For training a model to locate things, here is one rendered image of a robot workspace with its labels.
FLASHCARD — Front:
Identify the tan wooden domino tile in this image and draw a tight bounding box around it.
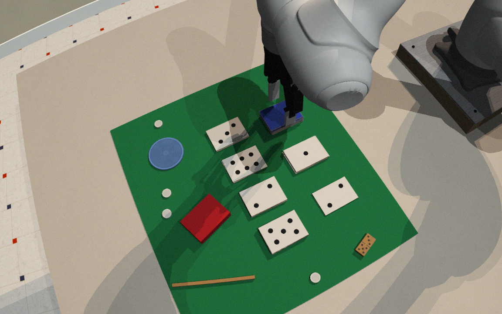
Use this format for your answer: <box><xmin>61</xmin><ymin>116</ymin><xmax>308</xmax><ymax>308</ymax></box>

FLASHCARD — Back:
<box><xmin>355</xmin><ymin>233</ymin><xmax>376</xmax><ymax>257</ymax></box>

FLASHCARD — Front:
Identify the dark red rectangular tile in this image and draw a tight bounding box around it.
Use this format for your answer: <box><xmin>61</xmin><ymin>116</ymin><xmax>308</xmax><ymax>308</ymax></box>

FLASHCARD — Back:
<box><xmin>180</xmin><ymin>194</ymin><xmax>231</xmax><ymax>244</ymax></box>

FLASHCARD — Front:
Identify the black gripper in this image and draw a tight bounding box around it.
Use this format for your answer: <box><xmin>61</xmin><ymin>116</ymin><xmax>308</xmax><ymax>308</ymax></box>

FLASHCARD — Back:
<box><xmin>264</xmin><ymin>47</ymin><xmax>304</xmax><ymax>126</ymax></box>

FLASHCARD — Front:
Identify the green felt mat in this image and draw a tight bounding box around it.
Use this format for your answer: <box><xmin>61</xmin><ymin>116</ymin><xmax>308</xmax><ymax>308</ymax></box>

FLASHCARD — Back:
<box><xmin>110</xmin><ymin>64</ymin><xmax>418</xmax><ymax>314</ymax></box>

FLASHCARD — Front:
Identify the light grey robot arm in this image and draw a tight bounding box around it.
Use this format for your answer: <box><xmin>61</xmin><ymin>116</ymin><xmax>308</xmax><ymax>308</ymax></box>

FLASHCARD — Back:
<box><xmin>256</xmin><ymin>0</ymin><xmax>502</xmax><ymax>111</ymax></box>

